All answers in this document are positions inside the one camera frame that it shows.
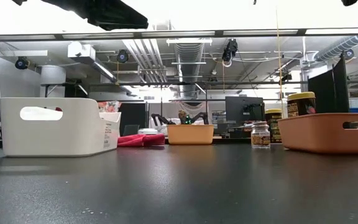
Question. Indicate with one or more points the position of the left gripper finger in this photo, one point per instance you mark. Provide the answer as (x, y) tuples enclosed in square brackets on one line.
[(123, 18)]

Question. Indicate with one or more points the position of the small clear glass spice jar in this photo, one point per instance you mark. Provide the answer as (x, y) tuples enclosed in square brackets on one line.
[(260, 137)]

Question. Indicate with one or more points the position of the yellow lid spice jar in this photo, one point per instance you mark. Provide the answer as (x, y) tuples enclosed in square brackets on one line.
[(273, 124), (300, 105)]

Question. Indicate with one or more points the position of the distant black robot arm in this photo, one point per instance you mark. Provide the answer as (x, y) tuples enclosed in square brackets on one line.
[(202, 116), (158, 119)]

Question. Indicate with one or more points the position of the floral print bag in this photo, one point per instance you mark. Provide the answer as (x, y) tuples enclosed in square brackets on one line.
[(109, 106)]

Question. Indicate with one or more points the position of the dark chair back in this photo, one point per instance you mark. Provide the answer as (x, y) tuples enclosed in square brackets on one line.
[(131, 130)]

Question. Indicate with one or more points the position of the white flat box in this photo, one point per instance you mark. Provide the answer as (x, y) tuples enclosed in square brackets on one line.
[(148, 131)]

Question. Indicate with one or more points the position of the red cloth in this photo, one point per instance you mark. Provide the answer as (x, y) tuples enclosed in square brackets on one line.
[(141, 140)]

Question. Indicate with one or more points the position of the white plastic bin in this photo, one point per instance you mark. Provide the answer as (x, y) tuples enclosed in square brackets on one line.
[(73, 133)]

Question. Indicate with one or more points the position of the yellow plastic bin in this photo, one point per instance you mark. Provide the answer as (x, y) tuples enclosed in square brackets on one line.
[(190, 135)]

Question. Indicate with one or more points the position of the black divider panel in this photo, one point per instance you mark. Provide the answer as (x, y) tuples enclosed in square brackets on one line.
[(325, 90)]

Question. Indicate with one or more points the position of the orange plastic bin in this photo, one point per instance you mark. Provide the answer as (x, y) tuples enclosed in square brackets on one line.
[(315, 133)]

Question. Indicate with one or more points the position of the black ceiling camera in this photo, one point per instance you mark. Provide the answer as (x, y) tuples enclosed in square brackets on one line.
[(122, 56), (21, 63)]

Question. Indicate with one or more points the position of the white ceiling air duct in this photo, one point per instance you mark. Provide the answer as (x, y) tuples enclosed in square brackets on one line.
[(81, 51)]

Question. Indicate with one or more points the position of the silver ceiling duct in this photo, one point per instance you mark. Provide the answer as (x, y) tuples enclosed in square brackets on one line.
[(189, 56)]

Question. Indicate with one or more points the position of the black hanging camera mount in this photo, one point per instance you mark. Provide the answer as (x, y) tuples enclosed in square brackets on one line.
[(230, 49)]

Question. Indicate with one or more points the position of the flexible grey ceiling duct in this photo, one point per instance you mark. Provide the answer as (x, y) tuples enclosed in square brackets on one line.
[(346, 43)]

